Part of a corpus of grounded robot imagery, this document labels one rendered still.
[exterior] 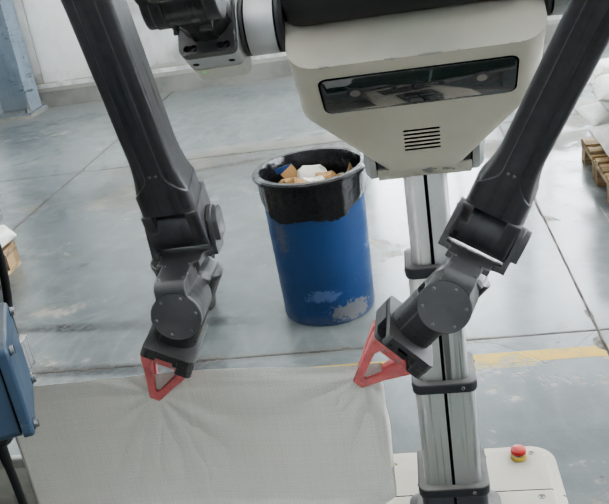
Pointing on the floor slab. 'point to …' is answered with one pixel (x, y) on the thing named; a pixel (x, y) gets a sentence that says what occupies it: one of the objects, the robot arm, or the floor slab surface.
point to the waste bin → (319, 236)
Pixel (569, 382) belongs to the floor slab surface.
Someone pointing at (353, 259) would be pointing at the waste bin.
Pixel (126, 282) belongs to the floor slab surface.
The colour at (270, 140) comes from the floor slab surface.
